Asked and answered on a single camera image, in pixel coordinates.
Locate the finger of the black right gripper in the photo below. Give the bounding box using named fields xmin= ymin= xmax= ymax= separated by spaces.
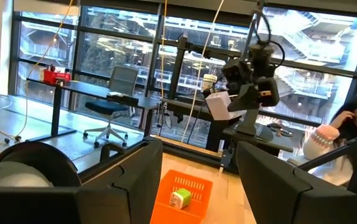
xmin=227 ymin=83 xmax=260 ymax=113

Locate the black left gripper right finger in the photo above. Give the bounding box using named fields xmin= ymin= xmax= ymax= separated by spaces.
xmin=236 ymin=140 xmax=357 ymax=224

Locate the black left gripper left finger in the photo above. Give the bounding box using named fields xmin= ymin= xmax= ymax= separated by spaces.
xmin=72 ymin=136 xmax=164 ymax=224

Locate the lavender multi-port USB charger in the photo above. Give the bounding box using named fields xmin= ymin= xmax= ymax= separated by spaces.
xmin=205 ymin=91 xmax=234 ymax=121

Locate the green white charger cube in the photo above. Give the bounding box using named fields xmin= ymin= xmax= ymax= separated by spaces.
xmin=169 ymin=188 xmax=192 ymax=210

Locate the white cup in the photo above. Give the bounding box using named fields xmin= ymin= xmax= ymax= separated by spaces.
xmin=202 ymin=73 xmax=218 ymax=91

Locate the orange plastic basket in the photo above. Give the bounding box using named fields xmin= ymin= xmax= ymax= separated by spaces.
xmin=149 ymin=169 xmax=213 ymax=224

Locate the black table clamp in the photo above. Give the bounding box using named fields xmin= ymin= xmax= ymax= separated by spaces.
xmin=99 ymin=142 xmax=126 ymax=162

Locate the black desk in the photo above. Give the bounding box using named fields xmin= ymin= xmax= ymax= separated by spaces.
xmin=25 ymin=77 xmax=160 ymax=138
xmin=161 ymin=98 xmax=294 ymax=153

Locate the black rig strut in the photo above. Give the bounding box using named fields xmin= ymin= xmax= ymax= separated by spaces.
xmin=296 ymin=132 xmax=357 ymax=172

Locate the person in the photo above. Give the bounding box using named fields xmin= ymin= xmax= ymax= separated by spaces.
xmin=302 ymin=95 xmax=357 ymax=187

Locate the black flat desk device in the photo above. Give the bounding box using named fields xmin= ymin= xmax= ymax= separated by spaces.
xmin=106 ymin=92 xmax=139 ymax=105

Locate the red storage box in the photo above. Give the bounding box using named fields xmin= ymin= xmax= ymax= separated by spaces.
xmin=43 ymin=65 xmax=72 ymax=85

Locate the white hanging cable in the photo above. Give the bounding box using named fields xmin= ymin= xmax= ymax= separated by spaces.
xmin=180 ymin=0 xmax=226 ymax=144

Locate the black table frame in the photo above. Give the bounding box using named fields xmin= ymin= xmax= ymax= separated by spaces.
xmin=81 ymin=136 xmax=238 ymax=175

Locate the black window frame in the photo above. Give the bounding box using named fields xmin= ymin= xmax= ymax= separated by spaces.
xmin=9 ymin=0 xmax=357 ymax=150

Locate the yellow hanging cable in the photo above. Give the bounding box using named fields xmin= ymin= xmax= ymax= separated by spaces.
xmin=160 ymin=0 xmax=169 ymax=99
xmin=0 ymin=0 xmax=75 ymax=156

